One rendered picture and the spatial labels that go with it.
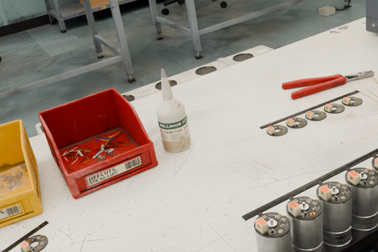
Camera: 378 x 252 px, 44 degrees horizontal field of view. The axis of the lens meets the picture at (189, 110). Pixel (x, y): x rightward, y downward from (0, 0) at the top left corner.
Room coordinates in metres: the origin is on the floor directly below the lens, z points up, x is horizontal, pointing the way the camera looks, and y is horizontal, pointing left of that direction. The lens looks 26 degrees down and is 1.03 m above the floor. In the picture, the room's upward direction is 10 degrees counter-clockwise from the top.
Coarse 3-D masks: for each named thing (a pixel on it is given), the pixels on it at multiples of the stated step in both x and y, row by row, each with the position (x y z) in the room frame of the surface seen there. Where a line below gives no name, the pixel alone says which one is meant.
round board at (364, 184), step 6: (354, 168) 0.29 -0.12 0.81; (360, 168) 0.29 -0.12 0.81; (366, 168) 0.29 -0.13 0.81; (366, 174) 0.28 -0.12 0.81; (372, 174) 0.28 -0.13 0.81; (366, 180) 0.28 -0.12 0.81; (372, 180) 0.27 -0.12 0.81; (354, 186) 0.27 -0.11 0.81; (360, 186) 0.27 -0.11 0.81; (366, 186) 0.27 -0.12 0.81; (372, 186) 0.27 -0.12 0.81
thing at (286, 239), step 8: (272, 224) 0.24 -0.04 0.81; (256, 232) 0.24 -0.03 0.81; (288, 232) 0.24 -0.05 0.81; (256, 240) 0.25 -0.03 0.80; (264, 240) 0.24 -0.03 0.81; (272, 240) 0.23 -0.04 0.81; (280, 240) 0.23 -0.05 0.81; (288, 240) 0.24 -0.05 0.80; (264, 248) 0.24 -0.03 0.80; (272, 248) 0.23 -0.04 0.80; (280, 248) 0.23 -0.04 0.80; (288, 248) 0.24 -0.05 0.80
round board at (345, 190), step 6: (318, 186) 0.28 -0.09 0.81; (330, 186) 0.28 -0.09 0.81; (336, 186) 0.27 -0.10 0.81; (342, 186) 0.27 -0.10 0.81; (348, 186) 0.27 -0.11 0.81; (318, 192) 0.27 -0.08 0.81; (342, 192) 0.27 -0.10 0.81; (348, 192) 0.27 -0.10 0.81; (330, 198) 0.26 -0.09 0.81; (336, 198) 0.26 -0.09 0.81; (348, 198) 0.26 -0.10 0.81
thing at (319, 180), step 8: (368, 152) 0.31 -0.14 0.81; (376, 152) 0.31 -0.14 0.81; (360, 160) 0.30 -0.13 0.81; (344, 168) 0.29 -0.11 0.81; (328, 176) 0.29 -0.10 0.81; (304, 184) 0.28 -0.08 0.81; (312, 184) 0.28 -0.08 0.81; (320, 184) 0.28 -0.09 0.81; (296, 192) 0.28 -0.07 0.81; (280, 200) 0.27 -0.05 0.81; (264, 208) 0.26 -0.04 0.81; (248, 216) 0.26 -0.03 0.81
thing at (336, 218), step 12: (336, 192) 0.27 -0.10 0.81; (324, 204) 0.26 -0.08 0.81; (336, 204) 0.26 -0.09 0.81; (348, 204) 0.26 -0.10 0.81; (324, 216) 0.26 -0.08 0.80; (336, 216) 0.26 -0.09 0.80; (348, 216) 0.26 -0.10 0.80; (324, 228) 0.26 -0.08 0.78; (336, 228) 0.26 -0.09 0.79; (348, 228) 0.26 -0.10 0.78; (324, 240) 0.26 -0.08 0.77; (336, 240) 0.26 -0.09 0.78; (348, 240) 0.26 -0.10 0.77
